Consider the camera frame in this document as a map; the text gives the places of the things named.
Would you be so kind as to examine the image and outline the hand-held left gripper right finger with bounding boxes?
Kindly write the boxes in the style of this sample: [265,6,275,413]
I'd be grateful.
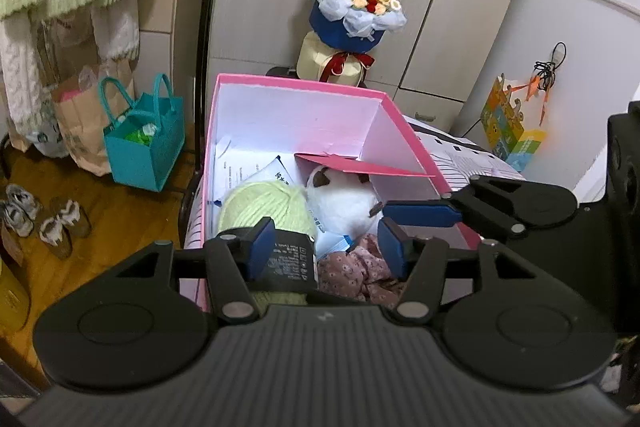
[377,217,543,325]

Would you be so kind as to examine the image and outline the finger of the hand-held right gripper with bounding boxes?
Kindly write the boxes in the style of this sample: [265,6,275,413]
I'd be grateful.
[382,174,531,242]

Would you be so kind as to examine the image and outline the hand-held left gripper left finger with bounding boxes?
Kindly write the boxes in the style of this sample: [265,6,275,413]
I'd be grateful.
[115,216,277,324]

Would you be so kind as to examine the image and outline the light green yarn ball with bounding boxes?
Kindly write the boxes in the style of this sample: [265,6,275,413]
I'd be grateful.
[217,182,321,308]

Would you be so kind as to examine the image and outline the pink floral cloth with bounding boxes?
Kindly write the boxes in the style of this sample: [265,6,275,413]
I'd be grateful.
[317,233,408,305]

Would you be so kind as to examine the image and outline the small tissue packet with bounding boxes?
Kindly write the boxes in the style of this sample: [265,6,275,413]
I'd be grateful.
[314,231,357,258]

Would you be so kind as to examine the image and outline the white plush toy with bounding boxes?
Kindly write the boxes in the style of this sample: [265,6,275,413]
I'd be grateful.
[305,164,386,240]

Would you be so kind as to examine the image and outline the white papers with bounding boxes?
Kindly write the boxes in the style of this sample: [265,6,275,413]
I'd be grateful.
[244,156,301,194]

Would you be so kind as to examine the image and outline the red envelope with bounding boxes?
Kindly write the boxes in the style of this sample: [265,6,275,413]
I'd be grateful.
[294,152,436,178]

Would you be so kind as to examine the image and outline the pink cardboard box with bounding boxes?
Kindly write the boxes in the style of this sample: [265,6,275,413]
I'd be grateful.
[180,73,483,313]

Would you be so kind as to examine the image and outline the striped bed sheet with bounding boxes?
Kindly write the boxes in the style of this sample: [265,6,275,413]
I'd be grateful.
[405,114,528,208]

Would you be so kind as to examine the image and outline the colourful gift bag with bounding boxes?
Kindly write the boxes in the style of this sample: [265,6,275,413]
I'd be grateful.
[479,74,548,172]

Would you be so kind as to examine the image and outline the teal tote bag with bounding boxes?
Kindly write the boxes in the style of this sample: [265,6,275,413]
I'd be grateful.
[98,73,187,194]

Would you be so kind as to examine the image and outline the green packet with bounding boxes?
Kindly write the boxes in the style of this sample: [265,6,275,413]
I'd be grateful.
[125,124,158,145]

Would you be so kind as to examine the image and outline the brown shoe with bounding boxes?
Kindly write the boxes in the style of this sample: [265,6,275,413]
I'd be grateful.
[50,197,93,239]
[39,217,73,260]

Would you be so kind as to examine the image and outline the cream container red ribbon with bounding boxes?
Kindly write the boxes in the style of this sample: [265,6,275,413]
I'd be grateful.
[296,31,368,88]

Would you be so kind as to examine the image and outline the beige wardrobe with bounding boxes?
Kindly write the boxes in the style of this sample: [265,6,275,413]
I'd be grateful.
[207,0,543,135]

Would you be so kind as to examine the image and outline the brown paper bag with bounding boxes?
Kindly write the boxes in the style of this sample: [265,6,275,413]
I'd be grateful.
[50,57,136,178]

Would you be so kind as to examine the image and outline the white sneaker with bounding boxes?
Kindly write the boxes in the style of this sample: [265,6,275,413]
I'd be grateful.
[0,202,33,238]
[5,184,43,218]

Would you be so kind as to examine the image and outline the yellow box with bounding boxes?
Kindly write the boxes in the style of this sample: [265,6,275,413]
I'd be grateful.
[0,252,32,333]

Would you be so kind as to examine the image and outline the black hanging cable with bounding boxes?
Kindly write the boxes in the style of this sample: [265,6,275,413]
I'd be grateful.
[532,42,568,88]

